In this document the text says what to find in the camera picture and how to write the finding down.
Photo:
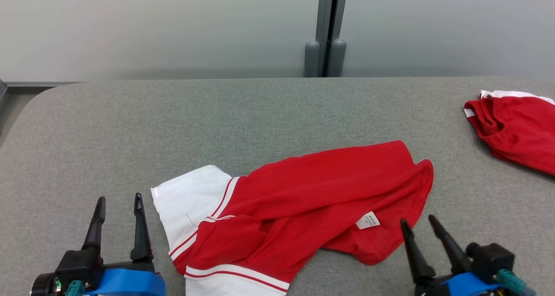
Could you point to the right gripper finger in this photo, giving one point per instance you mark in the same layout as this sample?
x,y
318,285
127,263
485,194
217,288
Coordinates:
x,y
418,261
453,248

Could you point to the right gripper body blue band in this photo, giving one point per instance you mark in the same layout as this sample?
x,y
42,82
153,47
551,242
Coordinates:
x,y
464,285

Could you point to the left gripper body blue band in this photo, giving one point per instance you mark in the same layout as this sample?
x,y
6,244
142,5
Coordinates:
x,y
130,283

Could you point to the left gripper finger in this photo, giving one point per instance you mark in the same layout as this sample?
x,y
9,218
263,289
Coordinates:
x,y
96,226
141,239

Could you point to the red jersey with black print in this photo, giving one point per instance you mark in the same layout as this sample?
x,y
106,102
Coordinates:
x,y
303,200

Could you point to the red shorts with white bands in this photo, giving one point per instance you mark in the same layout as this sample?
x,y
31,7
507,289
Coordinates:
x,y
520,131

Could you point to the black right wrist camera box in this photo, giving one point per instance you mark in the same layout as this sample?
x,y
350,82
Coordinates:
x,y
494,261

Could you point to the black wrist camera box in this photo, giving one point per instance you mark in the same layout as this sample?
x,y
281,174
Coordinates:
x,y
78,265
494,261

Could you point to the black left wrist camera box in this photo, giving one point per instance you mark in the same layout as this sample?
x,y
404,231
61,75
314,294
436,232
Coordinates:
x,y
78,265

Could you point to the grey metal partition end frame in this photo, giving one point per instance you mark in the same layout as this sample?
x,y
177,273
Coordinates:
x,y
43,84

